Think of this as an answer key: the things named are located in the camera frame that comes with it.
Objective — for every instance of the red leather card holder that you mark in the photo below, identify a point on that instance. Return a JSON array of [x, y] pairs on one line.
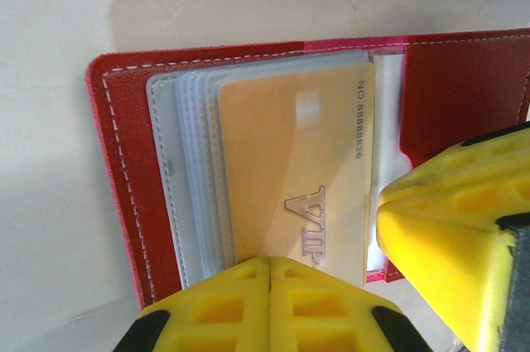
[[132, 161]]

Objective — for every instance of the gold VIP card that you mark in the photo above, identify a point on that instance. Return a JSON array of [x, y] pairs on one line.
[[290, 161]]

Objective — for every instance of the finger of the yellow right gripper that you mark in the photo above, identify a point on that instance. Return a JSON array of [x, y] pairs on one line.
[[476, 165], [447, 269]]

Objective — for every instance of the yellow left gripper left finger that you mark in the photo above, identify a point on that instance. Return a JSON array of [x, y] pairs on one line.
[[215, 314]]

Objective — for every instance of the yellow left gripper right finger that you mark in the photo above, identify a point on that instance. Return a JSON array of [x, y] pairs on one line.
[[323, 314]]

